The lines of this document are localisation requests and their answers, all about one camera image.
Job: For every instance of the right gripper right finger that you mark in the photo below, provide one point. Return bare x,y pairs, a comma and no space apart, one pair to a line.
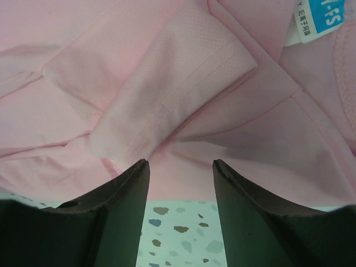
260,228

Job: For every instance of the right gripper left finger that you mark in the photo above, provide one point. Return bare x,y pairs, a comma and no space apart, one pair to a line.
100,228

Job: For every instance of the pink t shirt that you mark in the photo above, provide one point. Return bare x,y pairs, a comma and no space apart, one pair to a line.
90,87

